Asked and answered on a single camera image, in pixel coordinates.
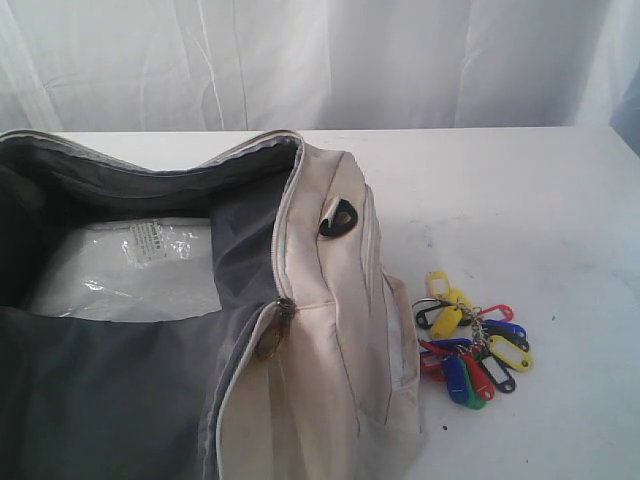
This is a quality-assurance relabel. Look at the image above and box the beige duffel bag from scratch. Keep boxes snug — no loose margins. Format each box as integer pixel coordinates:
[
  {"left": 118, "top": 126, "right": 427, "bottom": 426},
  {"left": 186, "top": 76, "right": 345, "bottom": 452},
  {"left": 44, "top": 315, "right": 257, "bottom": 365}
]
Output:
[{"left": 1, "top": 130, "right": 424, "bottom": 479}]

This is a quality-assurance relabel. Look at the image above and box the colourful key tag bunch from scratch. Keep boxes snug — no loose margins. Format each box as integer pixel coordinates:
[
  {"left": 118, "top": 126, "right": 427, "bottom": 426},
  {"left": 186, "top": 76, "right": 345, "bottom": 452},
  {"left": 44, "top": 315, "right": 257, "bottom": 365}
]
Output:
[{"left": 412, "top": 270, "right": 534, "bottom": 410}]

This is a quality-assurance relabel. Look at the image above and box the clear plastic packet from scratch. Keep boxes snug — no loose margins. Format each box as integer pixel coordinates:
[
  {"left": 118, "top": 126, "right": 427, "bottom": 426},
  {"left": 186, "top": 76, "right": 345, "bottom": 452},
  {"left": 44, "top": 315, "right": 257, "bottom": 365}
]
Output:
[{"left": 27, "top": 218, "right": 222, "bottom": 323}]

